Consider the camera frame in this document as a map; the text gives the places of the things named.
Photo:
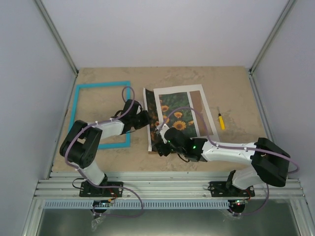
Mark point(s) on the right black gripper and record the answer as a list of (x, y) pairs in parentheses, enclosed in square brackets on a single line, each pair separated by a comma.
[(161, 149)]

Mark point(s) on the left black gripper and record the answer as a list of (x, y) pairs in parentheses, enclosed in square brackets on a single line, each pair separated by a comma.
[(146, 120)]

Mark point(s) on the teal wooden photo frame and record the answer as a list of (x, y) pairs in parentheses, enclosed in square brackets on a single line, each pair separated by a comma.
[(127, 142)]

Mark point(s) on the sunflower photo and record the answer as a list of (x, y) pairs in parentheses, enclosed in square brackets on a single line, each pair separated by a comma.
[(160, 110)]

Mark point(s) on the white passe-partout mat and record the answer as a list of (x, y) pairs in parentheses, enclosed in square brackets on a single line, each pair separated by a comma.
[(211, 128)]

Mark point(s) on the yellow handled screwdriver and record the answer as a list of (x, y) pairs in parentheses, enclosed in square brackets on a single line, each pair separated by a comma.
[(222, 125)]

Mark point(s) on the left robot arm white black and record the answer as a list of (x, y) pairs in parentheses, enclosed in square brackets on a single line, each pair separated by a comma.
[(80, 146)]

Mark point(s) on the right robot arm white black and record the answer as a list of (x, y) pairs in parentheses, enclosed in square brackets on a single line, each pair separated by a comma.
[(265, 161)]

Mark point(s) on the clear plastic bag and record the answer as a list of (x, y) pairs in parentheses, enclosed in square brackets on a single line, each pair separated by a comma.
[(96, 221)]

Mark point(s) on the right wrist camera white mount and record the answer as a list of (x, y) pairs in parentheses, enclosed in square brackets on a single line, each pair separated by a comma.
[(161, 130)]

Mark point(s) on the grey slotted cable duct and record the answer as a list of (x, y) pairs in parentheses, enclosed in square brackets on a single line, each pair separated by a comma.
[(136, 204)]

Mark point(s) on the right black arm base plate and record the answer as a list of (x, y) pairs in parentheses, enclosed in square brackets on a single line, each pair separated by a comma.
[(219, 189)]

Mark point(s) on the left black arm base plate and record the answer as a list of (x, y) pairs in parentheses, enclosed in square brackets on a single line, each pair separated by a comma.
[(115, 190)]

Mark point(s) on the aluminium rail base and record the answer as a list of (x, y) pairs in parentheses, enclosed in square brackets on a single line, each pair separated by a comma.
[(148, 185)]

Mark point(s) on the left aluminium corner post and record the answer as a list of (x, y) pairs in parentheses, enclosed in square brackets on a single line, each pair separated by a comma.
[(54, 32)]

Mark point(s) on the aluminium corner post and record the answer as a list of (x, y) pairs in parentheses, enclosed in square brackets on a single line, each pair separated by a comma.
[(272, 35), (54, 32)]

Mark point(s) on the right aluminium corner post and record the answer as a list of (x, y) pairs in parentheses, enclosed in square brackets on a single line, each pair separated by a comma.
[(272, 35)]

